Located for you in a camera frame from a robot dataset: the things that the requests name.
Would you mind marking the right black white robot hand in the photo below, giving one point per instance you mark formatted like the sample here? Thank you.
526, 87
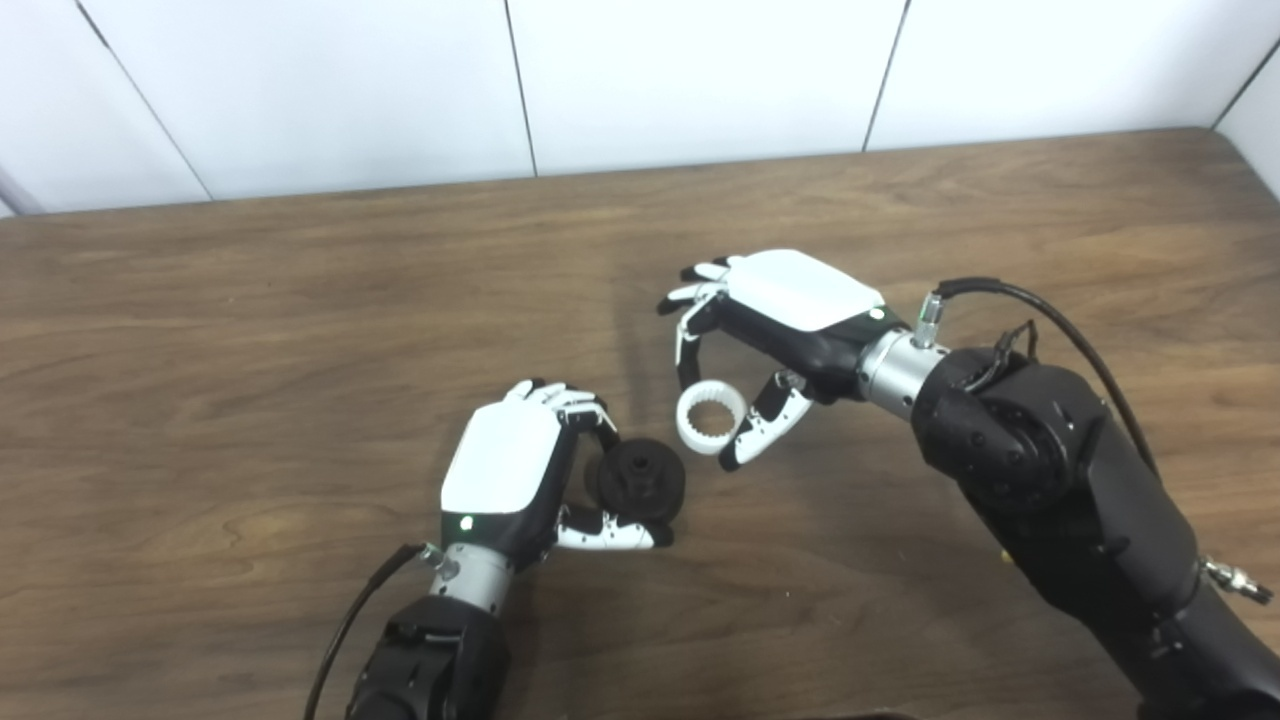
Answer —
800, 295

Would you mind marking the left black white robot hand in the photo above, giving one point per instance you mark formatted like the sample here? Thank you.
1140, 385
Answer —
500, 460

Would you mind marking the round black part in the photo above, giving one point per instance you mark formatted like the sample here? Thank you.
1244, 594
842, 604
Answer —
640, 480

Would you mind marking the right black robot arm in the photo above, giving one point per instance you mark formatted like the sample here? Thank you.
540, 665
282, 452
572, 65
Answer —
1050, 480

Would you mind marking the grey wall corner trim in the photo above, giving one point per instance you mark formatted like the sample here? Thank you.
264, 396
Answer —
18, 195

